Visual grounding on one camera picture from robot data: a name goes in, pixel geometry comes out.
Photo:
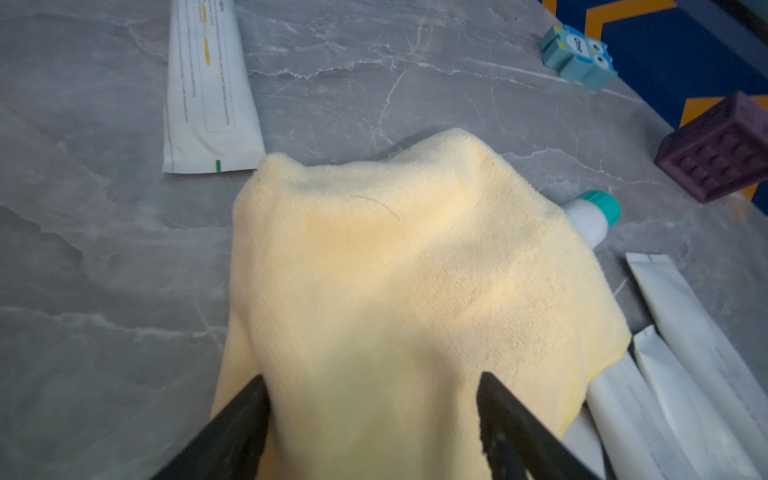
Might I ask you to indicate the white tube green cap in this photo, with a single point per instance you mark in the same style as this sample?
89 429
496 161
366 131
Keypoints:
593 213

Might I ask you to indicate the white tube black cap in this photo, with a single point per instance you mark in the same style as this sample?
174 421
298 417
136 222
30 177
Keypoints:
211 124

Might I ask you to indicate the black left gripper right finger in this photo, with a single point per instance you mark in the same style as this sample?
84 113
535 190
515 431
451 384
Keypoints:
515 443

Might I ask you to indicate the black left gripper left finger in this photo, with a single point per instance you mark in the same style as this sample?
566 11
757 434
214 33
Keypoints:
231 445

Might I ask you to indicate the purple cube box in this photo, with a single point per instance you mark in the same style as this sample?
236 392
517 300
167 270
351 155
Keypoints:
722 151

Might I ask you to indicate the white toothpaste tube purple cap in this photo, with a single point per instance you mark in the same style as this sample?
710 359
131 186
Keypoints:
705 352

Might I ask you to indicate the teal small toy card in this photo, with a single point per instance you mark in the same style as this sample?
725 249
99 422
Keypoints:
577 58

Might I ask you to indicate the yellow cleaning cloth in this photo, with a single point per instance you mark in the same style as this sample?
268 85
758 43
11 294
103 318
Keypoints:
371 296

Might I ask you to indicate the white tube pink cap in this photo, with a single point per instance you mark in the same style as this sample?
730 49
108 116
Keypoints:
582 440

